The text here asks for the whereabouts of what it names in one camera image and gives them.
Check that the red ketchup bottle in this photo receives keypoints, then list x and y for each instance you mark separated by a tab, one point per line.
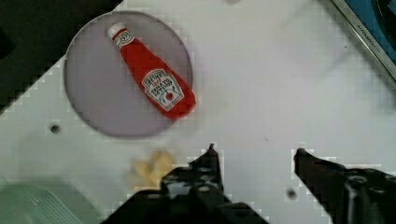
162	86

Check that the black oven with handle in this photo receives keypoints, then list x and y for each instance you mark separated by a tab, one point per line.
373	22

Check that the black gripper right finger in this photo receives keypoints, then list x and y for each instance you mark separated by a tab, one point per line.
348	195

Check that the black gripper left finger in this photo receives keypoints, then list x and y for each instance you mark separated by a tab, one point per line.
187	195

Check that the light green bowl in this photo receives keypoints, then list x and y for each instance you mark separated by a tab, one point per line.
45	202

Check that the yellow toy food pieces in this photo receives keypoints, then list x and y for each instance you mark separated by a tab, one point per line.
150	173

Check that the grey round plate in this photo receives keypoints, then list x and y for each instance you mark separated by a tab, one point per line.
99	85

